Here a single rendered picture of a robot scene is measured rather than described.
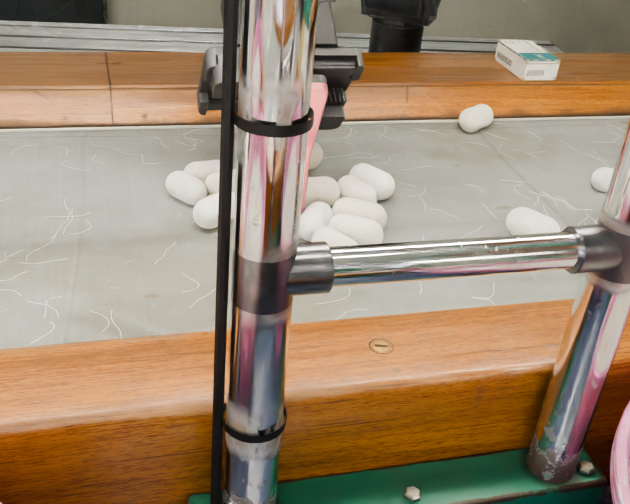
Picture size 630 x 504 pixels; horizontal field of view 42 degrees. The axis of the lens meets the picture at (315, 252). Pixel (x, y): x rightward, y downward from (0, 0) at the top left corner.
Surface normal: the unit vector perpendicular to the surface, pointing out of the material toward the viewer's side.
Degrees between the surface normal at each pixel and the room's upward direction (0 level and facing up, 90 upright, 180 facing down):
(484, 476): 0
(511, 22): 90
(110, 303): 0
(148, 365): 0
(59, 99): 45
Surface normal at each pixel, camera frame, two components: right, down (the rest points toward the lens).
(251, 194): -0.50, 0.41
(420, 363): 0.08, -0.85
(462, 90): 0.24, -0.24
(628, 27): -0.98, 0.01
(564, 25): 0.12, 0.54
